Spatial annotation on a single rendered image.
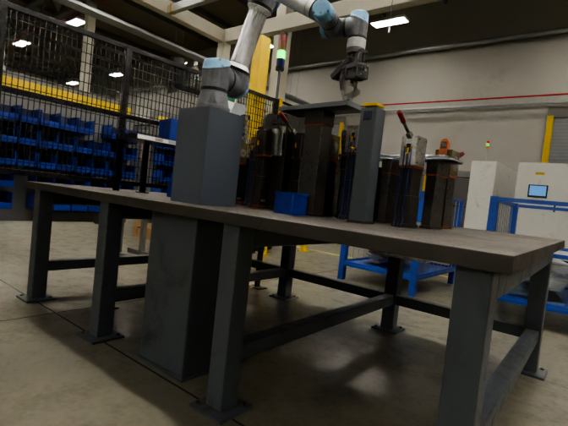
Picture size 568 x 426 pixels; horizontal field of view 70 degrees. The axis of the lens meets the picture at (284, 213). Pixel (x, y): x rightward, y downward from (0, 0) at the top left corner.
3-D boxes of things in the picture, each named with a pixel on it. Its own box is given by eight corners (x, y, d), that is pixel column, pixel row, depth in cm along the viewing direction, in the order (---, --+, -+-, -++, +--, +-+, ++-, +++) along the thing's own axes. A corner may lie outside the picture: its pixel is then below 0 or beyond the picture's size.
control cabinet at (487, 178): (488, 247, 1086) (499, 155, 1076) (510, 250, 1051) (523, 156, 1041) (459, 249, 906) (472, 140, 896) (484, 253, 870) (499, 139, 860)
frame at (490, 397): (547, 372, 212) (564, 248, 209) (471, 584, 85) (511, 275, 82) (215, 274, 369) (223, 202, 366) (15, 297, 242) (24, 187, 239)
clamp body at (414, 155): (417, 229, 164) (428, 139, 162) (404, 228, 155) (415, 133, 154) (401, 226, 169) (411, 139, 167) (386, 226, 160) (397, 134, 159)
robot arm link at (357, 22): (351, 18, 168) (371, 16, 165) (348, 44, 169) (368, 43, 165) (346, 8, 161) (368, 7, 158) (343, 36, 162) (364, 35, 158)
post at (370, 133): (374, 224, 158) (387, 111, 156) (363, 223, 152) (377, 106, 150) (357, 221, 163) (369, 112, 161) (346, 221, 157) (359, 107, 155)
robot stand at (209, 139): (199, 204, 163) (210, 106, 161) (170, 200, 175) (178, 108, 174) (235, 207, 179) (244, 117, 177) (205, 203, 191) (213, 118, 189)
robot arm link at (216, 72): (194, 85, 172) (197, 53, 171) (212, 94, 184) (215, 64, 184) (218, 85, 167) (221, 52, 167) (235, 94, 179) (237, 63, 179)
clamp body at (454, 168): (454, 230, 192) (463, 154, 191) (443, 230, 182) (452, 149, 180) (436, 227, 198) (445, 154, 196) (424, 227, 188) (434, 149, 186)
